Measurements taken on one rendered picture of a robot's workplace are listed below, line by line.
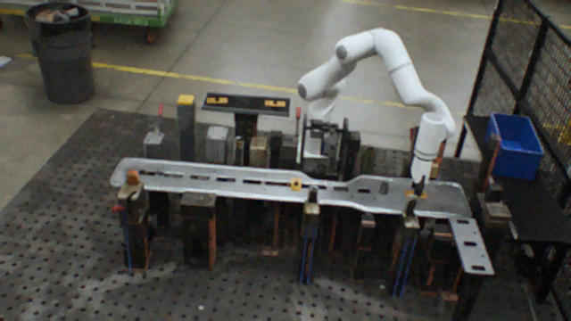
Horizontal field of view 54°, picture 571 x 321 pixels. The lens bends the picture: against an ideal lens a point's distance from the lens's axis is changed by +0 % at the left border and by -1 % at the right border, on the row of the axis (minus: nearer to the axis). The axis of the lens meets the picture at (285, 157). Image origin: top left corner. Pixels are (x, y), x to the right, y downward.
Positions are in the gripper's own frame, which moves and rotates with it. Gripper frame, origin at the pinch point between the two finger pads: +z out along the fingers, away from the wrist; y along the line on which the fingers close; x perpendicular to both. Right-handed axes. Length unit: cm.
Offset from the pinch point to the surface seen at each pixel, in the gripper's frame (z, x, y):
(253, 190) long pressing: 3, -62, 6
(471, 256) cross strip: 3.0, 14.4, 33.1
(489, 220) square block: -0.4, 23.8, 16.9
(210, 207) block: 1, -77, 21
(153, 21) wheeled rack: 78, -193, -357
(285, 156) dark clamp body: 1, -51, -16
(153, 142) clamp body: -2, -105, -13
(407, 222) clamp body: -1.4, -7.1, 23.1
